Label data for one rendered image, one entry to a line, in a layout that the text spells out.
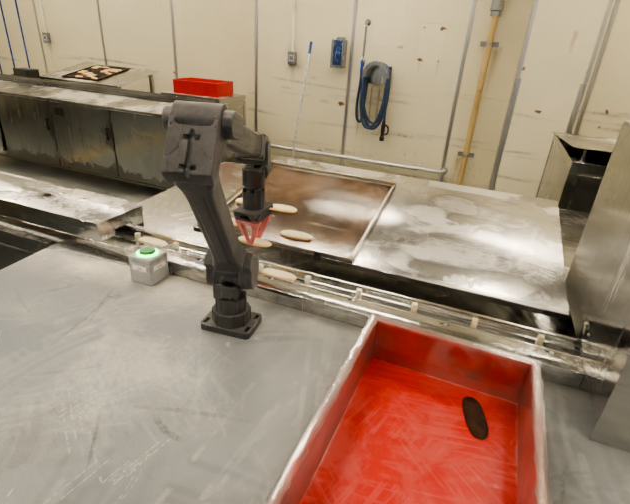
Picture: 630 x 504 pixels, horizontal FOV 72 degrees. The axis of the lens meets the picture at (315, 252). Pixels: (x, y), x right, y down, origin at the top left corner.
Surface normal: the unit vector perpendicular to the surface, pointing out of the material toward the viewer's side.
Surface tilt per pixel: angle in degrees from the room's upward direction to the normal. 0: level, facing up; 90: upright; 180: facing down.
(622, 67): 90
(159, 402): 0
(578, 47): 90
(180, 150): 57
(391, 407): 0
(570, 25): 90
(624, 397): 90
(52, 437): 0
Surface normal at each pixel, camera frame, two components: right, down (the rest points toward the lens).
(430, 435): 0.06, -0.90
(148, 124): -0.37, 0.39
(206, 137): -0.04, -0.12
